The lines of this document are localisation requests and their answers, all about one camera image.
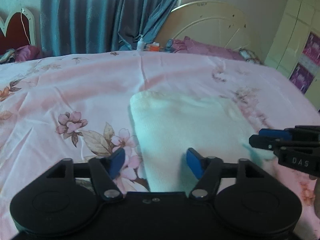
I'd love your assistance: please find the cream white knit sweater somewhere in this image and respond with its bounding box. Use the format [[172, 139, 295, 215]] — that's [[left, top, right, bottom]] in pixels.
[[130, 91, 275, 193]]

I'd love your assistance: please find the pile of clothes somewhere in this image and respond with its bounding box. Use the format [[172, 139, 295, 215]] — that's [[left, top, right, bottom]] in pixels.
[[1, 45, 41, 64]]

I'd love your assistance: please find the lower pink poster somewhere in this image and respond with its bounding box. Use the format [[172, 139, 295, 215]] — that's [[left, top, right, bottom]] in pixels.
[[289, 63, 315, 94]]

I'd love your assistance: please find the pink poster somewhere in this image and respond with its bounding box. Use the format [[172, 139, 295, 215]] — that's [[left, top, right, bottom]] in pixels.
[[303, 32, 320, 66], [289, 63, 315, 94]]

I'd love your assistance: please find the pink floral bed sheet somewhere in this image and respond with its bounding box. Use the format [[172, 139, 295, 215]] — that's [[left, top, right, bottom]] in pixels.
[[1, 51, 319, 239]]

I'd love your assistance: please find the patterned small pillow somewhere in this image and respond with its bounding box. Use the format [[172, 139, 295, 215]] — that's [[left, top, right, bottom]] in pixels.
[[239, 48, 263, 64]]

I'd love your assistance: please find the upper pink poster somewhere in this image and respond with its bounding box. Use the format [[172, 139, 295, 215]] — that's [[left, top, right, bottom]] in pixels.
[[303, 32, 320, 66]]

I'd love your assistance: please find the cream wardrobe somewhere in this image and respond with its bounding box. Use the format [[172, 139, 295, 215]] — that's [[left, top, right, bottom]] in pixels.
[[264, 0, 320, 93]]

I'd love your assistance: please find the cream round headboard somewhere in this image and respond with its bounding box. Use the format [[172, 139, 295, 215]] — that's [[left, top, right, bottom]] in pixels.
[[155, 0, 260, 54]]

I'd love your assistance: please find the white lotion bottle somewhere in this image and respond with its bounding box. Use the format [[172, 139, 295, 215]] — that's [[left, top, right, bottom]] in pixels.
[[136, 35, 145, 51]]

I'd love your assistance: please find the orange box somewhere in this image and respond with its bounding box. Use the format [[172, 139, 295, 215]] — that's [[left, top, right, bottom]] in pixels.
[[146, 42, 161, 51]]

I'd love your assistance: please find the blue curtain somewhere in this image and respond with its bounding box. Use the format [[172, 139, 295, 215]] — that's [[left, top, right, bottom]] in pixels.
[[40, 0, 178, 56]]

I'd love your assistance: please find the red heart-shaped headboard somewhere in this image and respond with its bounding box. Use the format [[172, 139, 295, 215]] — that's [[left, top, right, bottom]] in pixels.
[[0, 8, 36, 55]]

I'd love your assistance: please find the hanging white cable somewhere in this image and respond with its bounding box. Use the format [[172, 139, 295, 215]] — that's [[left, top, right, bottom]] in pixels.
[[11, 0, 32, 45]]

